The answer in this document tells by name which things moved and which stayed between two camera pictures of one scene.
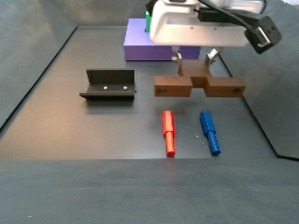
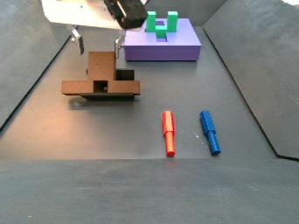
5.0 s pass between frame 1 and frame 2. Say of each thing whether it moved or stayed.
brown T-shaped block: moved
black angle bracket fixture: stayed
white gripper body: moved
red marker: stayed
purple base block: stayed
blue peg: stayed
